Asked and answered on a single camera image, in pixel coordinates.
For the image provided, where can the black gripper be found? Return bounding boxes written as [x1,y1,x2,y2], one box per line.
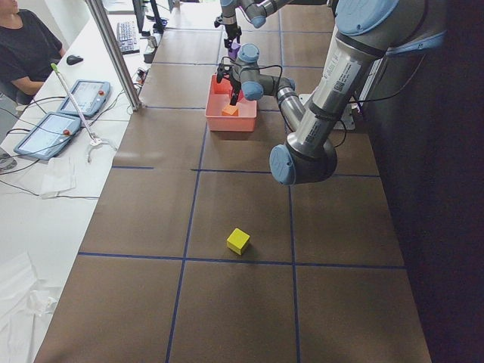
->
[229,78,241,106]
[224,23,242,52]

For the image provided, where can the purple foam block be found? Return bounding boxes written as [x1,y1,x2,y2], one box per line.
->
[228,42,240,60]

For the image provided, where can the orange foam block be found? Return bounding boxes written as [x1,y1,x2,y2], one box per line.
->
[221,104,239,116]

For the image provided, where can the yellow foam block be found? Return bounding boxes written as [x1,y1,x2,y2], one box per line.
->
[226,228,250,256]

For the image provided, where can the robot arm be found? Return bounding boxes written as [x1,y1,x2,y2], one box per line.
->
[228,0,448,185]
[214,0,338,57]

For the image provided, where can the pink plastic bin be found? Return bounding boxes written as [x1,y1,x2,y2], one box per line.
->
[205,74,257,132]

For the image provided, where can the black monitor stand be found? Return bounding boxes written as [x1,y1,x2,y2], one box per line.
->
[132,0,168,36]

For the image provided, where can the black keyboard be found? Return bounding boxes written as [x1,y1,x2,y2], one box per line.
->
[116,21,140,54]

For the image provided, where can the far teach pendant tablet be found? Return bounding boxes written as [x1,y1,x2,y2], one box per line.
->
[70,79,110,119]

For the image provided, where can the teach pendant tablet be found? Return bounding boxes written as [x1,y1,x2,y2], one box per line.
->
[14,112,81,160]
[70,79,110,119]

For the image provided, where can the black computer mouse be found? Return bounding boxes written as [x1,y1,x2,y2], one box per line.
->
[66,54,83,66]

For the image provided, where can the near teach pendant tablet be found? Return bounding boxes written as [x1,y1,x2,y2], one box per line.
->
[14,112,81,160]

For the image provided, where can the white paper sheet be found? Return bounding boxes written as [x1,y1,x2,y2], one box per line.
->
[39,157,76,199]

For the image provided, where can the person in black shirt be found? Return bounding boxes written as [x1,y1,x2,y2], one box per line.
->
[1,1,66,96]

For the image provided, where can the crumpled white plastic sheet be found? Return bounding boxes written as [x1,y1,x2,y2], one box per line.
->
[1,253,62,362]

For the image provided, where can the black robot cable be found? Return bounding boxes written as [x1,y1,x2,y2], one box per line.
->
[221,56,424,148]

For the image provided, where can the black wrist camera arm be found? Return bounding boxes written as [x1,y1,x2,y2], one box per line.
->
[216,63,233,83]

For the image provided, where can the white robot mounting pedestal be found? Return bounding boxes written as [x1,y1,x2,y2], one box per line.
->
[299,94,355,131]

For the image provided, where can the aluminium frame post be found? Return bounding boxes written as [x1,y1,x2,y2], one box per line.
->
[85,0,141,111]

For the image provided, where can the grabber stick with green handle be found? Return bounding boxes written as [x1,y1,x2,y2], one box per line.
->
[51,63,118,163]

